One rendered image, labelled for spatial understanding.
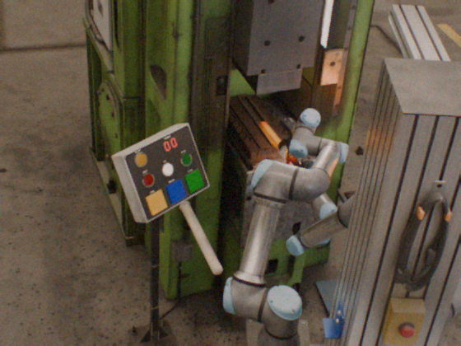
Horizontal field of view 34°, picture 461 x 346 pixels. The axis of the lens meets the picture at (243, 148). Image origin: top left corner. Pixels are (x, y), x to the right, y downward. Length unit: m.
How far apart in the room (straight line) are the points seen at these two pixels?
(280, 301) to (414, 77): 1.02
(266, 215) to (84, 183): 2.28
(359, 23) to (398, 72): 1.56
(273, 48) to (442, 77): 1.30
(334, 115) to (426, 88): 1.81
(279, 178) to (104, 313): 1.64
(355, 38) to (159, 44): 0.88
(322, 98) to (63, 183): 1.87
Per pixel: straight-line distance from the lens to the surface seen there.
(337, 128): 3.60
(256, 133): 3.34
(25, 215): 4.45
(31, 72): 5.78
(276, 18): 2.94
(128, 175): 2.84
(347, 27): 3.31
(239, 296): 2.53
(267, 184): 2.49
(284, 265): 3.81
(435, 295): 2.03
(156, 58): 3.45
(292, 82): 3.13
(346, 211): 2.63
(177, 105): 3.15
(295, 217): 3.53
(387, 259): 1.91
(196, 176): 3.01
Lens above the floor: 2.87
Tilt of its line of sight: 35 degrees down
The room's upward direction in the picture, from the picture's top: 5 degrees clockwise
